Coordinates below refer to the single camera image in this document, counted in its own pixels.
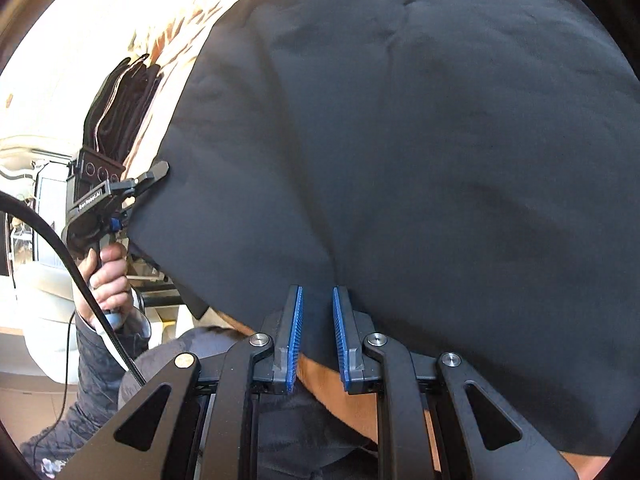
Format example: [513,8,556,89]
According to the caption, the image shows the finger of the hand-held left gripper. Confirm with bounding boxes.
[132,160,171,196]

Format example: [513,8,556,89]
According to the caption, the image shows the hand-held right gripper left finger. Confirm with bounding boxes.
[62,285,304,480]

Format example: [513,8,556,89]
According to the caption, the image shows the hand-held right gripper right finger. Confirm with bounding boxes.
[332,285,581,480]

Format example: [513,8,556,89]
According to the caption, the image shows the black pants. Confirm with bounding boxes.
[127,0,640,458]

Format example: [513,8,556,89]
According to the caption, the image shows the person's left forearm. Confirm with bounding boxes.
[20,305,153,466]

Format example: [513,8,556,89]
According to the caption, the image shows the person's left hand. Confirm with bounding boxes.
[75,240,136,331]

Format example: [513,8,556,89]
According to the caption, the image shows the stack of folded black clothes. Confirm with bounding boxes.
[81,53,165,171]

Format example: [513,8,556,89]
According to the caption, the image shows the thick black cable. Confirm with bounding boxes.
[0,192,148,386]

